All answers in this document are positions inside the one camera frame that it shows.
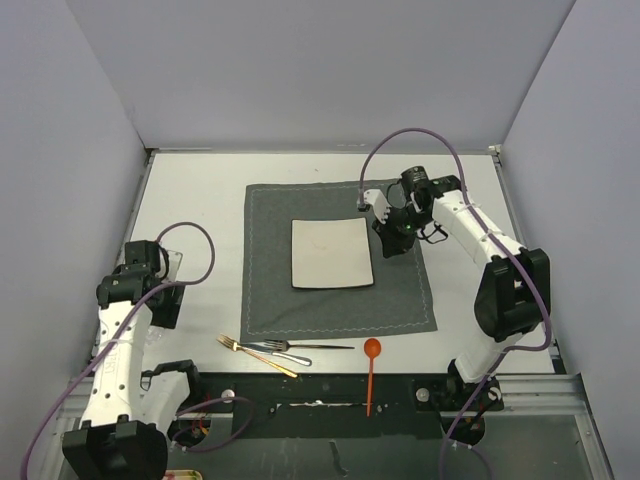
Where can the clear plastic cup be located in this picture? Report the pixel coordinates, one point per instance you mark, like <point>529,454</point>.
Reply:
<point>154,334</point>

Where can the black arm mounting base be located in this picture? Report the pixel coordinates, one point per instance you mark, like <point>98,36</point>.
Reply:
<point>334,406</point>

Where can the gold fork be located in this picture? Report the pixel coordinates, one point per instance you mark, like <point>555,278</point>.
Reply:
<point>234,346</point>

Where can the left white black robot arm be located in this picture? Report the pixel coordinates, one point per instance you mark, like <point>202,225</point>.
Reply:
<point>123,432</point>

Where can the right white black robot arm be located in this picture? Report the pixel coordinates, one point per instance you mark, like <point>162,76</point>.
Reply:
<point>513,296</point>

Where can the silver table knife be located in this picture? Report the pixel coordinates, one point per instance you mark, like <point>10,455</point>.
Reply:
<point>303,361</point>

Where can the dark grey cloth placemat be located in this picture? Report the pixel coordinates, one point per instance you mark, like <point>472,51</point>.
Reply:
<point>399,301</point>

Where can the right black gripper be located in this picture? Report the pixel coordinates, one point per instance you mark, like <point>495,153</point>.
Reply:
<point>392,243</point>

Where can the floral tray edge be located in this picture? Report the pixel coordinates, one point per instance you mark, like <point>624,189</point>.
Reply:
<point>182,474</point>

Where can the orange plastic spoon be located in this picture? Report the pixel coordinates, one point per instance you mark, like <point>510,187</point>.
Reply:
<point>372,349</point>

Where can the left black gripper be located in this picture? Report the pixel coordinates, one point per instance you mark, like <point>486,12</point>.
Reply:
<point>165,316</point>

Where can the white square plate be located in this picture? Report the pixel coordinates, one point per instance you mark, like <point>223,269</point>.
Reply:
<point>330,254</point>

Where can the dark handled silver fork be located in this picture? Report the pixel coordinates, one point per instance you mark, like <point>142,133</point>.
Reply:
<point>282,345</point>

